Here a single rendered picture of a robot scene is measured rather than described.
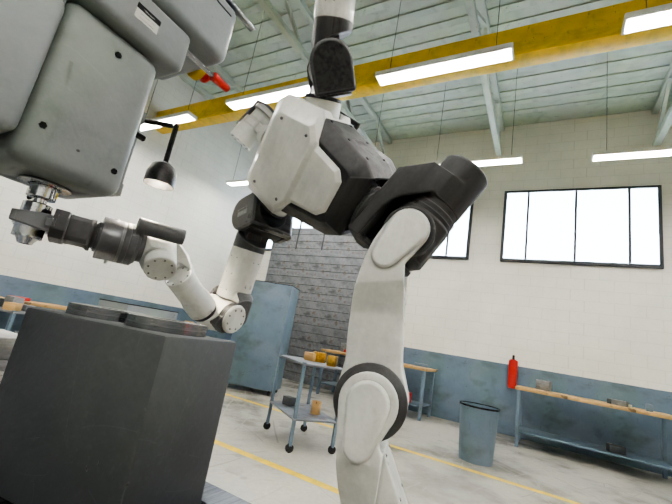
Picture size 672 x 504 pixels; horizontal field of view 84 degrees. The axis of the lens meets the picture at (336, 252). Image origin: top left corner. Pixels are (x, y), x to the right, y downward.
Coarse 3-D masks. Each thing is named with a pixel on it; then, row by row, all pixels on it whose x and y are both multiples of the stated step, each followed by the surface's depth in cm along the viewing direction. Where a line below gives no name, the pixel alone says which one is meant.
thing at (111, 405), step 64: (64, 320) 41; (128, 320) 40; (0, 384) 42; (64, 384) 39; (128, 384) 36; (192, 384) 40; (0, 448) 39; (64, 448) 36; (128, 448) 34; (192, 448) 40
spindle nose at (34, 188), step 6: (30, 186) 69; (36, 186) 69; (42, 186) 70; (48, 186) 70; (30, 192) 69; (36, 192) 69; (42, 192) 69; (48, 192) 70; (54, 192) 71; (48, 198) 70; (54, 198) 71
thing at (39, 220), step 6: (12, 210) 66; (18, 210) 67; (24, 210) 67; (12, 216) 66; (18, 216) 66; (24, 216) 67; (30, 216) 67; (36, 216) 68; (42, 216) 68; (48, 216) 69; (24, 222) 67; (30, 222) 67; (36, 222) 68; (42, 222) 68; (48, 222) 68; (42, 228) 68; (48, 228) 69
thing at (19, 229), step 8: (24, 208) 68; (32, 208) 68; (40, 208) 69; (16, 224) 68; (24, 224) 68; (16, 232) 67; (24, 232) 67; (32, 232) 68; (40, 232) 70; (40, 240) 70
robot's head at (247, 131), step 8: (256, 104) 97; (256, 112) 96; (264, 112) 96; (248, 120) 96; (256, 120) 96; (264, 120) 97; (240, 128) 95; (248, 128) 95; (256, 128) 96; (264, 128) 94; (240, 136) 95; (248, 136) 95; (256, 136) 96; (240, 144) 101; (248, 144) 96
